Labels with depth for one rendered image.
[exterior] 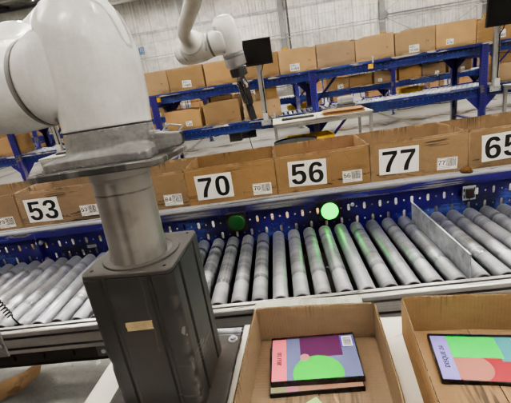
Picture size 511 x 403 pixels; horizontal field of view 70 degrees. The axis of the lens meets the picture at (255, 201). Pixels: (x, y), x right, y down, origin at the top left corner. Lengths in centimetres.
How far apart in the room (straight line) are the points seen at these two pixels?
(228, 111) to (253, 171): 431
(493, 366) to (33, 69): 98
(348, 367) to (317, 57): 550
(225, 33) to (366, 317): 122
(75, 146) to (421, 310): 79
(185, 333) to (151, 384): 15
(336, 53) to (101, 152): 560
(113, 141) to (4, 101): 20
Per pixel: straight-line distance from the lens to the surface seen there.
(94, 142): 65
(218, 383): 89
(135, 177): 68
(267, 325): 94
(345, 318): 92
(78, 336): 131
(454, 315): 98
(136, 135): 66
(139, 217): 69
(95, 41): 66
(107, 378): 103
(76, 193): 180
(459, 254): 127
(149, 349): 79
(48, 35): 68
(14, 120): 78
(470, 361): 91
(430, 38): 647
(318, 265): 127
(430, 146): 165
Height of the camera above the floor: 136
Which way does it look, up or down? 18 degrees down
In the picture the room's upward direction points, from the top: 9 degrees counter-clockwise
